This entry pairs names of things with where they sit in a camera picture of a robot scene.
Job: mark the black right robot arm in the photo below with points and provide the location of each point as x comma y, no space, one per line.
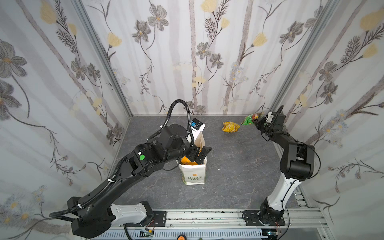
297,165

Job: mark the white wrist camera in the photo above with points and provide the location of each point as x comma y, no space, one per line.
270,117
197,127

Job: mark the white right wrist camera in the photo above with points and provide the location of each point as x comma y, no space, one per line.
270,117

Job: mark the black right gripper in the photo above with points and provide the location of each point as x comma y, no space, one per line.
263,124

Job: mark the large yellow snack bag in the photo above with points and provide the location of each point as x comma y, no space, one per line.
186,161

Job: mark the aluminium corner post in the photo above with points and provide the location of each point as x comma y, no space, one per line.
314,35
101,53

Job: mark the aluminium corner post right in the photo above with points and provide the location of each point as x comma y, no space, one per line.
314,35

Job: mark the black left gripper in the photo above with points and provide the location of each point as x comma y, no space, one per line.
195,151

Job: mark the white floral paper bag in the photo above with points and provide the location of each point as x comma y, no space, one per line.
195,175

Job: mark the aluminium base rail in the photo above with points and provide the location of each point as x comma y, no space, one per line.
225,224

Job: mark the small yellow snack packet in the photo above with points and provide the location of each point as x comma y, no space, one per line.
230,127

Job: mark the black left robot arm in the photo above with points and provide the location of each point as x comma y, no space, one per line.
93,214

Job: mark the green snack packet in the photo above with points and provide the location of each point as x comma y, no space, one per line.
249,119

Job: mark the aluminium corner post left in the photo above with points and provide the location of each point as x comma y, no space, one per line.
101,53

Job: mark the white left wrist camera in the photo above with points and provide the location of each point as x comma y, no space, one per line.
197,127

